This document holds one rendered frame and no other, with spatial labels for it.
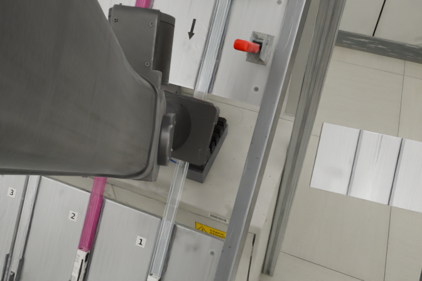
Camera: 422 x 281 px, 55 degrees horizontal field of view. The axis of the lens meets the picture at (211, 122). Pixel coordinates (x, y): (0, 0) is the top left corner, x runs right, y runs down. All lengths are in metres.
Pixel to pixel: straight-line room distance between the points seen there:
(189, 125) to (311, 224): 1.21
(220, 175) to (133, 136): 0.71
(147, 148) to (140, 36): 0.12
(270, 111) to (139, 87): 0.31
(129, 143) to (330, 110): 1.85
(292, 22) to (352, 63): 1.85
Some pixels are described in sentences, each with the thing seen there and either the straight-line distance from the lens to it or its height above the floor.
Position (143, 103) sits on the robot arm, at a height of 1.20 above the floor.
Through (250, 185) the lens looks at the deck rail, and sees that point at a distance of 0.50.
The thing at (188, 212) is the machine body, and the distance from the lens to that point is 0.88.
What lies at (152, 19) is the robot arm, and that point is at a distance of 0.32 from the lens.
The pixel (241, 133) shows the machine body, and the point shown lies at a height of 0.62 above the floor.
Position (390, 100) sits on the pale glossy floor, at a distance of 2.17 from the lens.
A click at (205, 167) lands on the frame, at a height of 0.65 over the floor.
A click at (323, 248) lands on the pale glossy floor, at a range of 1.55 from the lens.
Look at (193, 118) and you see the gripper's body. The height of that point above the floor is 1.04.
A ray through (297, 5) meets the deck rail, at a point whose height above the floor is 1.09.
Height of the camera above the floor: 1.34
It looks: 46 degrees down
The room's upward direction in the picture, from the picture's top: straight up
